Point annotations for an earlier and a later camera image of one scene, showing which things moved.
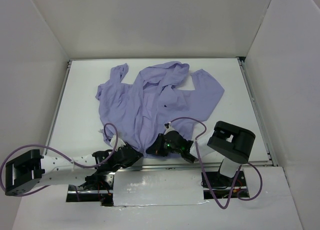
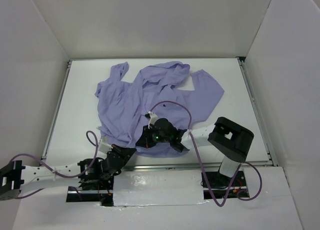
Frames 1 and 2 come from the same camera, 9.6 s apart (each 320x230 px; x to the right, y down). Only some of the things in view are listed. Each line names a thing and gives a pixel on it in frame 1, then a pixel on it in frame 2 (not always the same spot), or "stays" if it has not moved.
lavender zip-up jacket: (136, 114) stays
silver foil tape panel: (155, 188) stays
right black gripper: (160, 145) → (144, 136)
